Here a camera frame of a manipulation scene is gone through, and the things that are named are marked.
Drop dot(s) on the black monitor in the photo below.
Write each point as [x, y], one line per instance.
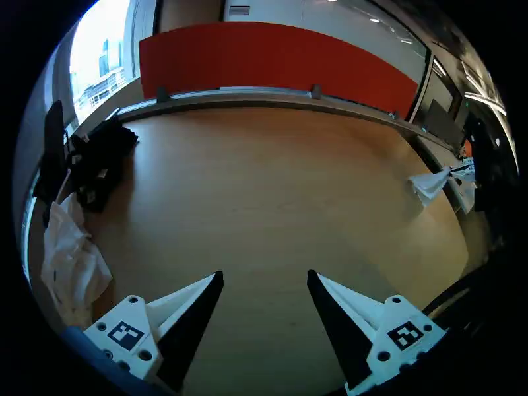
[443, 121]

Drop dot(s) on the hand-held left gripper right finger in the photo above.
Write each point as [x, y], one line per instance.
[402, 330]

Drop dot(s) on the red desk screen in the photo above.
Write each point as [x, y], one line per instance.
[272, 62]

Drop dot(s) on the heap of black towels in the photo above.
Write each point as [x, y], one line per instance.
[101, 161]

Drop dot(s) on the black office chair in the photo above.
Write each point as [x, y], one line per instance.
[51, 144]

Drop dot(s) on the heap of white towels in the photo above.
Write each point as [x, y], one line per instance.
[70, 260]

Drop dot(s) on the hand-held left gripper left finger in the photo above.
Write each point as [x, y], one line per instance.
[132, 330]

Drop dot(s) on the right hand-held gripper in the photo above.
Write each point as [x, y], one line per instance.
[486, 165]

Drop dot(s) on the white towel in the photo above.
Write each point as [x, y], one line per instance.
[429, 185]

